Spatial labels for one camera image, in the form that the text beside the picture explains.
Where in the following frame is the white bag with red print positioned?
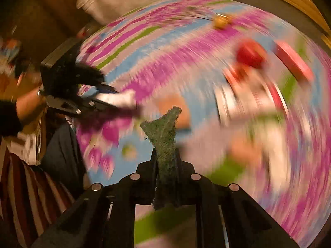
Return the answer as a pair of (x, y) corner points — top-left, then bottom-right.
(215, 77), (287, 124)

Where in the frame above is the golden toy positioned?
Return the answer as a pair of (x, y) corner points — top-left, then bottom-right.
(212, 14), (233, 29)

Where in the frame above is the red apple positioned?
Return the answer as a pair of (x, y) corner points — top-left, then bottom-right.
(236, 40), (268, 69)

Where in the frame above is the small brown sponge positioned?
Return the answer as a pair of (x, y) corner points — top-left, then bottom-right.
(156, 95), (192, 130)

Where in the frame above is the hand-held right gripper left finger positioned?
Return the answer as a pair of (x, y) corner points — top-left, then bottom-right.
(31, 150), (158, 248)

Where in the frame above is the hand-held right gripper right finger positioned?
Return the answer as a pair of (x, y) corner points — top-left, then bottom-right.
(177, 155), (300, 248)

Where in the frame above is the red and white striped cloth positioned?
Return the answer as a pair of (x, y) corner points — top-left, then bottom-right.
(0, 147), (75, 248)

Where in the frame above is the pink box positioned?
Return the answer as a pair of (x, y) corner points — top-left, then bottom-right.
(274, 41), (314, 83)

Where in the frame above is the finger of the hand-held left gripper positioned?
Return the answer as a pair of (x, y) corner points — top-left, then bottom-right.
(75, 63), (119, 95)
(76, 98), (144, 120)

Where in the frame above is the green scouring pad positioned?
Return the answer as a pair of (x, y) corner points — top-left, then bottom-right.
(140, 106), (183, 210)

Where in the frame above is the wooden wardrobe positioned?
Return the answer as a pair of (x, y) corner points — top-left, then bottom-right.
(16, 0), (88, 65)

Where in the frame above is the white cloth piece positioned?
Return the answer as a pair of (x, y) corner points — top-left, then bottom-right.
(97, 89), (137, 109)

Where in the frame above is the dark blue cloth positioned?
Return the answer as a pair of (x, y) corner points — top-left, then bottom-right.
(41, 124), (87, 194)

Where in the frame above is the floral striped bed sheet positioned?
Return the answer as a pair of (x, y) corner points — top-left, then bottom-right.
(75, 0), (331, 248)

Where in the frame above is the person's left hand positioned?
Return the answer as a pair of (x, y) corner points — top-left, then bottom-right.
(16, 86), (48, 124)

